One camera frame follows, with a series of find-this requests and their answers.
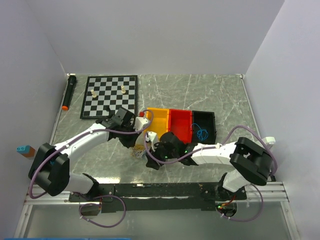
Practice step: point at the black white chessboard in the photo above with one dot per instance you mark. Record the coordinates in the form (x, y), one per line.
(108, 90)

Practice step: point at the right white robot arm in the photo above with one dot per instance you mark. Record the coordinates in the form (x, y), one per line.
(252, 162)

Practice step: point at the red plastic bin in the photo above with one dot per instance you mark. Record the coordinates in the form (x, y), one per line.
(180, 123)

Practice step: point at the cream chess piece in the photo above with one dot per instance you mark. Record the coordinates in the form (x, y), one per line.
(93, 93)
(123, 90)

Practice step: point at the yellow plastic bin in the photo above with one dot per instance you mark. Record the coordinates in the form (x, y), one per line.
(160, 122)

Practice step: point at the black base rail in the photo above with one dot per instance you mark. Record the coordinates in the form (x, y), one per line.
(171, 196)

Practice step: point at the black plastic bin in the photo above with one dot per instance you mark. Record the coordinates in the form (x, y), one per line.
(203, 127)

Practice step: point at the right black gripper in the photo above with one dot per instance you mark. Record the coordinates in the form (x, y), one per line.
(155, 151)

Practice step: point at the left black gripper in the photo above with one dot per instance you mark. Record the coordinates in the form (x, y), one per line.
(130, 143)

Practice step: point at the cream chess piece left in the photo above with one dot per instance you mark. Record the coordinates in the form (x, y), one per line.
(93, 93)

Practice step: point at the black marker orange cap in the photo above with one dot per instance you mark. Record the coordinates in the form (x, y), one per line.
(71, 84)

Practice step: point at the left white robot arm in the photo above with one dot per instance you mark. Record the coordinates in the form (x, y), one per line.
(51, 167)

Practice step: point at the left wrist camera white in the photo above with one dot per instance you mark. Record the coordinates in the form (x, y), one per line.
(140, 123)

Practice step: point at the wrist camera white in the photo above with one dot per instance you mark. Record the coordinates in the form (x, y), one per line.
(140, 123)
(151, 137)

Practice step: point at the white scanner device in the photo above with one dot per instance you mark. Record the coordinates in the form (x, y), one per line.
(269, 140)

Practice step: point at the blue brown toy block stick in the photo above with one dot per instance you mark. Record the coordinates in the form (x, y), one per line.
(27, 151)

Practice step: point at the cream chess piece right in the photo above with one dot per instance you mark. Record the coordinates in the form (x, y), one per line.
(123, 90)

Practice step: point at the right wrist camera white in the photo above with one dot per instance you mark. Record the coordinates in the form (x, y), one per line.
(151, 137)

